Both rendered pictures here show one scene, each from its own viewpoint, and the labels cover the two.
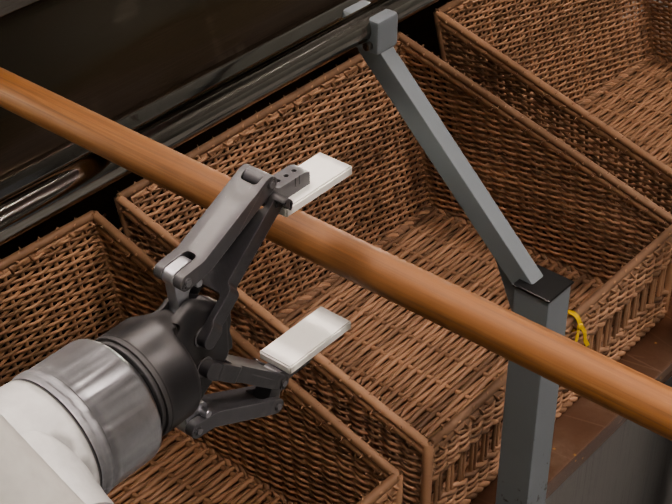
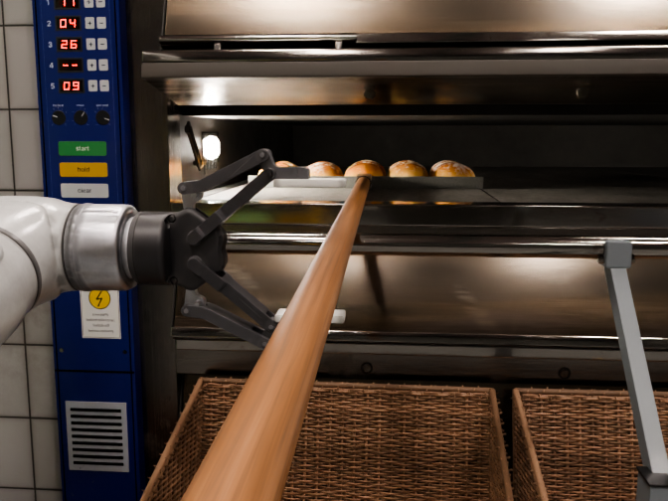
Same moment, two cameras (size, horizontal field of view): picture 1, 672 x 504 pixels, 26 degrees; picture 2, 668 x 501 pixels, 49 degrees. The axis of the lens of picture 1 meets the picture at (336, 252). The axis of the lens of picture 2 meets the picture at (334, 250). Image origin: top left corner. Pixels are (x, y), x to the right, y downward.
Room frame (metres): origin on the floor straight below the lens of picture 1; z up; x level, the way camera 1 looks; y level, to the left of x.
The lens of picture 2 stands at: (0.42, -0.59, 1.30)
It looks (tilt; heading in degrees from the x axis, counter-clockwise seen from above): 9 degrees down; 55
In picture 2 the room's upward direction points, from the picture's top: straight up
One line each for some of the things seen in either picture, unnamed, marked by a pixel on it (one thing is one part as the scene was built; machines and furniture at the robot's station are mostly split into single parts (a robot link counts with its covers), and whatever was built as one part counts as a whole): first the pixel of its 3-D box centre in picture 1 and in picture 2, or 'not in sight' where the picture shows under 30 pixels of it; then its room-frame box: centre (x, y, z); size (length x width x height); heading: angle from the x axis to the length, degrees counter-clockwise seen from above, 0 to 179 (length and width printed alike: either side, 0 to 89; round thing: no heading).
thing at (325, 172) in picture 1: (303, 184); (310, 182); (0.83, 0.02, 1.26); 0.07 x 0.03 x 0.01; 141
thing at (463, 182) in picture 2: not in sight; (366, 177); (1.59, 0.91, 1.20); 0.55 x 0.36 x 0.03; 141
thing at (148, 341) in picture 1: (171, 358); (180, 248); (0.73, 0.11, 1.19); 0.09 x 0.07 x 0.08; 141
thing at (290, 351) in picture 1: (305, 339); (310, 315); (0.83, 0.02, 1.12); 0.07 x 0.03 x 0.01; 141
